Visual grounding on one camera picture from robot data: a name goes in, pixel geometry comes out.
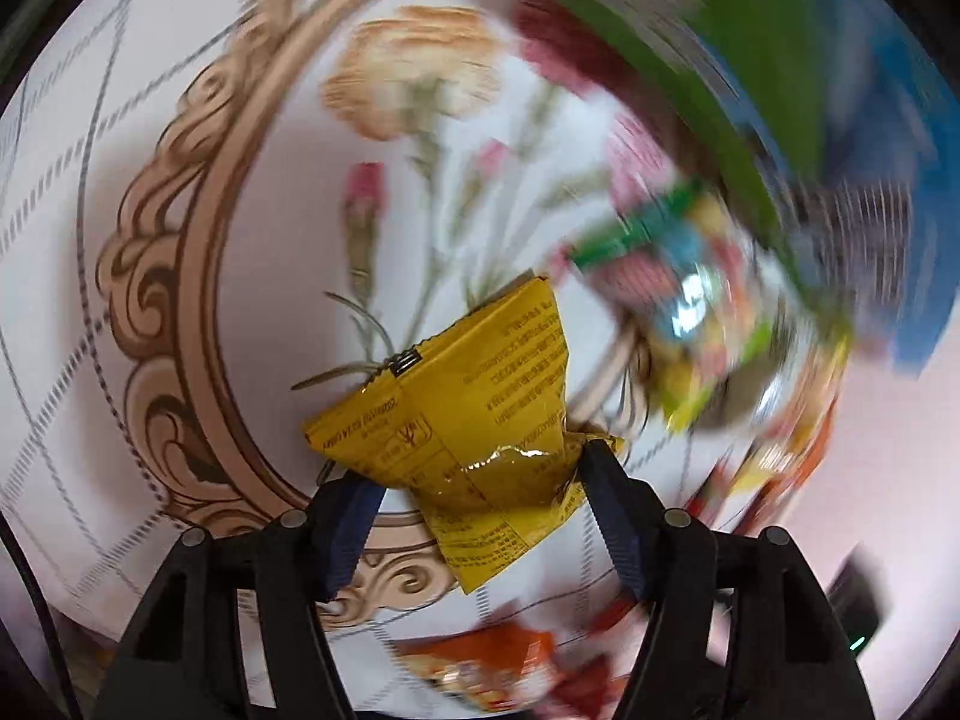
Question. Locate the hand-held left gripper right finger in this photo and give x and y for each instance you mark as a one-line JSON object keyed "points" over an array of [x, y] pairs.
{"points": [[616, 526]]}

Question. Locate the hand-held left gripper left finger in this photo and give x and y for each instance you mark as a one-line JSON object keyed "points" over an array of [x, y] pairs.
{"points": [[351, 534]]}

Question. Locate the clear bag of colourful candies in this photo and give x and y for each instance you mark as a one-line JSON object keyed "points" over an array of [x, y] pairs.
{"points": [[679, 292]]}

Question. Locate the orange yellow snack packet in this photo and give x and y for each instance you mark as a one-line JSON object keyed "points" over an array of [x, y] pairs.
{"points": [[795, 435]]}

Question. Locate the orange printed snack packet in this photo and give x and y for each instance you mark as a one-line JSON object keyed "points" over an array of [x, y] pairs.
{"points": [[480, 664]]}

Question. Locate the green packet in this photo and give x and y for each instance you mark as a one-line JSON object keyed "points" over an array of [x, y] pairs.
{"points": [[720, 37]]}

